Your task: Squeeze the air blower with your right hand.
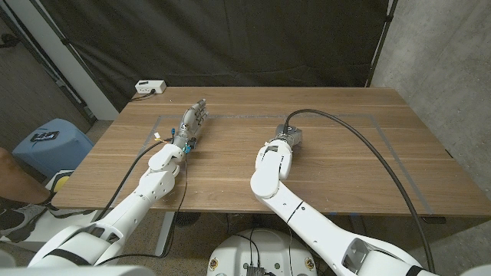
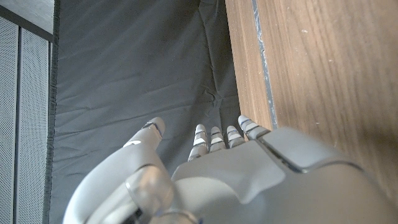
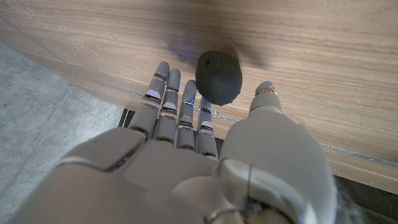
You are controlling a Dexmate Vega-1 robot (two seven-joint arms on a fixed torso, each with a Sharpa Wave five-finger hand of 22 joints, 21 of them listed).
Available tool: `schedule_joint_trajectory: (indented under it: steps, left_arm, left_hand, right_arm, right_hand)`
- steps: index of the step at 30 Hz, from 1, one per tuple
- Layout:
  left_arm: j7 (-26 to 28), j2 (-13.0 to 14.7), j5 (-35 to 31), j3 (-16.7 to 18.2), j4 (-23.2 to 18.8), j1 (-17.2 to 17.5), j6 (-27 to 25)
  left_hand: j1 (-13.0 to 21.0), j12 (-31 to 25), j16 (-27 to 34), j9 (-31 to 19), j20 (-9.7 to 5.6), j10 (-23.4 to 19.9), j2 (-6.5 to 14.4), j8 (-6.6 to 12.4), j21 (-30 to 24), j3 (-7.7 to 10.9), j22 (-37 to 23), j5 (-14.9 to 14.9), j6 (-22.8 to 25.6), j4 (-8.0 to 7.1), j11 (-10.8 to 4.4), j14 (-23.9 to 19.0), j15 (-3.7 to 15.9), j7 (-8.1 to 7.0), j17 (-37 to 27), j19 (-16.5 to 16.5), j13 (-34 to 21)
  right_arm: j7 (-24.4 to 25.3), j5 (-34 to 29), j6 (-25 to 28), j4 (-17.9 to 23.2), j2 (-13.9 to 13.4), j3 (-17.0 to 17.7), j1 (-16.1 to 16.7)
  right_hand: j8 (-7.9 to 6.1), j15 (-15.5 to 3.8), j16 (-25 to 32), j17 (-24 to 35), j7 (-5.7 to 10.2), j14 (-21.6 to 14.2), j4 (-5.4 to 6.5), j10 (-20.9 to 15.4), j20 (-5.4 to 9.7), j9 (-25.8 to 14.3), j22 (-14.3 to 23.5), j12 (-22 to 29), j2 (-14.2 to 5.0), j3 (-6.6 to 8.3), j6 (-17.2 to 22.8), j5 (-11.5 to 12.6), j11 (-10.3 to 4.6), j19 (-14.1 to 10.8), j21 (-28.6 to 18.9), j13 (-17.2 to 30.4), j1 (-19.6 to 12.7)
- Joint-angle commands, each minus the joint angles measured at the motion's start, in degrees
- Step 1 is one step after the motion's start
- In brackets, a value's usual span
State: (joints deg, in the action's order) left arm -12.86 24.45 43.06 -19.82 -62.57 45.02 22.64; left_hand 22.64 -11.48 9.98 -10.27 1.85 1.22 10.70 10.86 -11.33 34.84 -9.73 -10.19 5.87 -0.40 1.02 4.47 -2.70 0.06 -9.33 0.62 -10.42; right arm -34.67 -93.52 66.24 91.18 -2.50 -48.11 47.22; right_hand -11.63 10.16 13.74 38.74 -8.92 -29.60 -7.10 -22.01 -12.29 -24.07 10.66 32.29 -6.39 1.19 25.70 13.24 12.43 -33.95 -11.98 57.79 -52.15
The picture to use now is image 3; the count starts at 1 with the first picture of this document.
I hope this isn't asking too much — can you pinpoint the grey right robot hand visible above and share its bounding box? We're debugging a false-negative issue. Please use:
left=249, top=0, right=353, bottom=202
left=9, top=61, right=339, bottom=224

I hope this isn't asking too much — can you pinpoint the black rubber air blower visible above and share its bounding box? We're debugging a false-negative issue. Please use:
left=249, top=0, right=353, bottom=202
left=195, top=50, right=243, bottom=106

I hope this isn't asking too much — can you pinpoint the black backdrop cloth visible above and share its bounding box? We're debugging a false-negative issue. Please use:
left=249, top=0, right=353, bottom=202
left=118, top=108, right=398, bottom=224

